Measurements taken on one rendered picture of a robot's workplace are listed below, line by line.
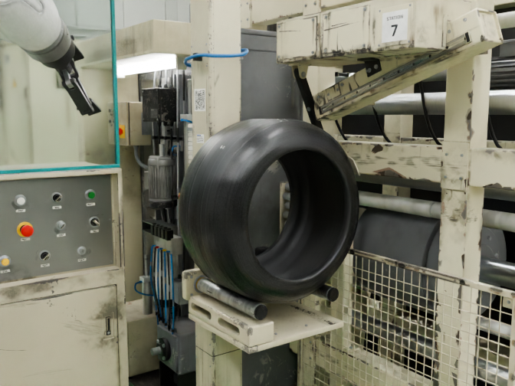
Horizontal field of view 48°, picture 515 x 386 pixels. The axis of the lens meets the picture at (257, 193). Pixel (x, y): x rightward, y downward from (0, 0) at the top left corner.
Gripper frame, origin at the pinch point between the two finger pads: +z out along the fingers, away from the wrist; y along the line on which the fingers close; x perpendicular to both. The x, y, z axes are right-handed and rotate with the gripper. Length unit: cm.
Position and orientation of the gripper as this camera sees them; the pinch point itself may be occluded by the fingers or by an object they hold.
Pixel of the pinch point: (84, 83)
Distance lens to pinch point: 135.6
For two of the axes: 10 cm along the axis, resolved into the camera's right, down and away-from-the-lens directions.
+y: -3.4, -9.2, 1.9
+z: 0.3, 1.9, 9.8
